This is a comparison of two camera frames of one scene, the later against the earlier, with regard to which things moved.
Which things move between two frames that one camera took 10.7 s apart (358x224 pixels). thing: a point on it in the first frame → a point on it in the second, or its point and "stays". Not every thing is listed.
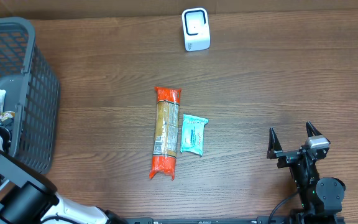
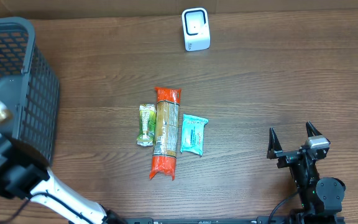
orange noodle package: x=163 y=160 stays
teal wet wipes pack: x=192 y=134 stays
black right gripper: x=288 y=157 stays
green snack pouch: x=4 y=116 → x=147 y=125
